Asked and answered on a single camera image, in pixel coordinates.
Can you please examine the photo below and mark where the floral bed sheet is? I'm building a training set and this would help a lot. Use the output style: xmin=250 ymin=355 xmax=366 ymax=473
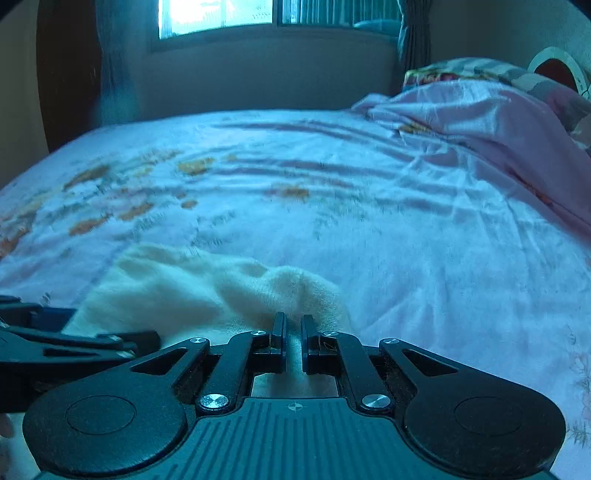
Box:
xmin=0 ymin=108 xmax=591 ymax=480

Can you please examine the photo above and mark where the white knit sweater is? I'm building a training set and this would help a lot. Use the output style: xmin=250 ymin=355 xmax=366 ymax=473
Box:
xmin=9 ymin=244 xmax=356 ymax=480

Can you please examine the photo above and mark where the round white object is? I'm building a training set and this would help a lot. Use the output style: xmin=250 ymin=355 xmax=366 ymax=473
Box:
xmin=526 ymin=46 xmax=591 ymax=99

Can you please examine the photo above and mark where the floral pillow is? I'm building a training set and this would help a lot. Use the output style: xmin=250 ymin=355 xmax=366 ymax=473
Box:
xmin=402 ymin=58 xmax=591 ymax=148

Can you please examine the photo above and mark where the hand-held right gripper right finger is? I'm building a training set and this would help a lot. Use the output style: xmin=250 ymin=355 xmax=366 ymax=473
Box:
xmin=301 ymin=314 xmax=461 ymax=412

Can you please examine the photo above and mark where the window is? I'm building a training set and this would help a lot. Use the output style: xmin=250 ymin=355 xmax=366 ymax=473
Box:
xmin=157 ymin=0 xmax=403 ymax=41

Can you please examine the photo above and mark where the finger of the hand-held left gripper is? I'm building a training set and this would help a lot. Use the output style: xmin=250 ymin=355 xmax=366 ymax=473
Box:
xmin=0 ymin=295 xmax=78 ymax=334
xmin=0 ymin=324 xmax=161 ymax=370

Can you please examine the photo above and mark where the dark curtain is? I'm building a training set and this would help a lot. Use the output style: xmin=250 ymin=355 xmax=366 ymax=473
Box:
xmin=396 ymin=0 xmax=433 ymax=72

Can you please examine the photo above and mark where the pink blanket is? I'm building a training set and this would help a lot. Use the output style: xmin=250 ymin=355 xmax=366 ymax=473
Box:
xmin=353 ymin=78 xmax=591 ymax=234

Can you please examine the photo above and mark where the dark wooden door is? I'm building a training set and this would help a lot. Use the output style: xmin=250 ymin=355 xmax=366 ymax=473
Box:
xmin=37 ymin=0 xmax=103 ymax=155

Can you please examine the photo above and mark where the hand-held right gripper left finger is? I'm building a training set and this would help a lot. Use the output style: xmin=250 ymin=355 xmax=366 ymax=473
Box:
xmin=129 ymin=312 xmax=289 ymax=415

